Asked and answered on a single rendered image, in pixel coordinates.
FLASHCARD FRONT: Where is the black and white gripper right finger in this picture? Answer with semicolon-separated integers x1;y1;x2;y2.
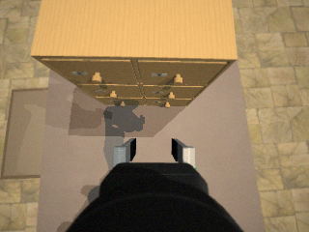
172;138;195;168

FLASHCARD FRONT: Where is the wooden drawer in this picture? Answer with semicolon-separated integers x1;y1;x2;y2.
146;98;191;108
97;97;145;107
138;59;227;86
78;84;142;99
143;85;204;100
42;58;138;84

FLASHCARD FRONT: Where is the small brown wooden chest of drawers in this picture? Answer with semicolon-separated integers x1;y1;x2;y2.
30;0;238;106

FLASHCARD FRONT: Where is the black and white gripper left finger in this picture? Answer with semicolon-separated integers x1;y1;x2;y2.
113;138;136;168

